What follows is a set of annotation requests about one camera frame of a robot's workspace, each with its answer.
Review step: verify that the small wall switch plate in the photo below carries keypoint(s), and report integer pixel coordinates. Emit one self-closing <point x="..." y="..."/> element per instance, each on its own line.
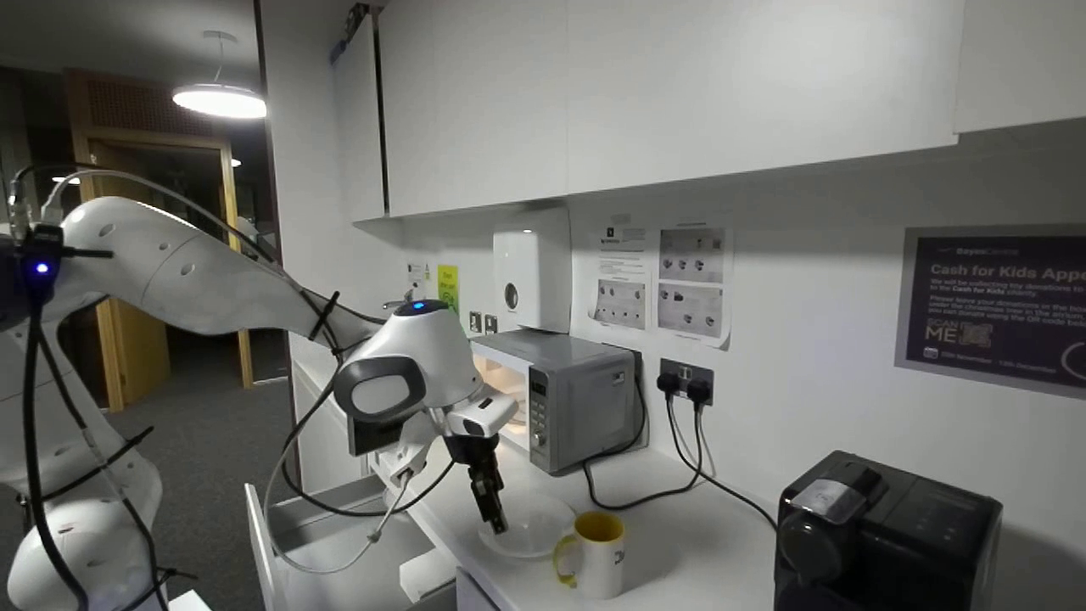
<point x="492" y="324"/>
<point x="475" y="324"/>

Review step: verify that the wooden door frame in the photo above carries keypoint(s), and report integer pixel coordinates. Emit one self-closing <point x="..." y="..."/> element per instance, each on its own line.
<point x="122" y="350"/>

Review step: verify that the white paper notice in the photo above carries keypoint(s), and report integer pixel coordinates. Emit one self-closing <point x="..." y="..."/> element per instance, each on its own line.
<point x="691" y="311"/>
<point x="693" y="256"/>
<point x="621" y="304"/>

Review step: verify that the white printed wall sign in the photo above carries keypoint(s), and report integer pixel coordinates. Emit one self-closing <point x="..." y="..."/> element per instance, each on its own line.
<point x="417" y="276"/>

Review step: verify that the black coffee machine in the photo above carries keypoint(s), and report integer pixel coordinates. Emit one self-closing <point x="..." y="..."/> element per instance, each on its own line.
<point x="904" y="544"/>

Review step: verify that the white box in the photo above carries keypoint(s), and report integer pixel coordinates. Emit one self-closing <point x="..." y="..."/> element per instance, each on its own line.
<point x="428" y="578"/>

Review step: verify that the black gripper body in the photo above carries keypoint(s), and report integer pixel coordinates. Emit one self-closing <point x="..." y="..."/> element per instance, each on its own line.
<point x="472" y="459"/>

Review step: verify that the black double wall socket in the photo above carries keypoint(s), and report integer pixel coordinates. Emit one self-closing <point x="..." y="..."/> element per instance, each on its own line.
<point x="688" y="382"/>

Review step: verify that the white wall cabinet row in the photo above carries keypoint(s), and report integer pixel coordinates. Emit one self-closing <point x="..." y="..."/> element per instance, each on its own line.
<point x="667" y="91"/>

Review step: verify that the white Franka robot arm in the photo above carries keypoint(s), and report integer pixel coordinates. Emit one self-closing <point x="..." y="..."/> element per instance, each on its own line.
<point x="191" y="276"/>

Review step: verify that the open white drawer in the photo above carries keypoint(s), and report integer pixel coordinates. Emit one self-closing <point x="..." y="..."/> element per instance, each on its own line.
<point x="328" y="561"/>

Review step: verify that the yellow and white mug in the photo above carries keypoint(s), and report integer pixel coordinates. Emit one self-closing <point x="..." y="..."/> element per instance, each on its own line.
<point x="598" y="561"/>

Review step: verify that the white round plate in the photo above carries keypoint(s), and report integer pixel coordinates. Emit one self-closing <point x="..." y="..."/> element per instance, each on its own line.
<point x="540" y="530"/>

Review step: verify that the black framed notice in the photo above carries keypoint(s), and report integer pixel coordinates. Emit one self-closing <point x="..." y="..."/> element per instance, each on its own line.
<point x="1001" y="311"/>

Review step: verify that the white wall dispenser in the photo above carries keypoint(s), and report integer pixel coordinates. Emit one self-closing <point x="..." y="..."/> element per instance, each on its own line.
<point x="523" y="285"/>

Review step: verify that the green poster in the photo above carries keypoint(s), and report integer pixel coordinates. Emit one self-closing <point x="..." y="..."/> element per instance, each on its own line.
<point x="450" y="286"/>

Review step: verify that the small white paper label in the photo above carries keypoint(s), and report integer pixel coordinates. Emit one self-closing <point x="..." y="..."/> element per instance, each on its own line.
<point x="621" y="235"/>

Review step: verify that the silver microwave oven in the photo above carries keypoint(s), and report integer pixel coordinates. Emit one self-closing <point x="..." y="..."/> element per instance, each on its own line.
<point x="588" y="394"/>

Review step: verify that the round ceiling lamp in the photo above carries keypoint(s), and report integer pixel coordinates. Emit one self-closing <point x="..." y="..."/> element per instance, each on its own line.
<point x="221" y="99"/>

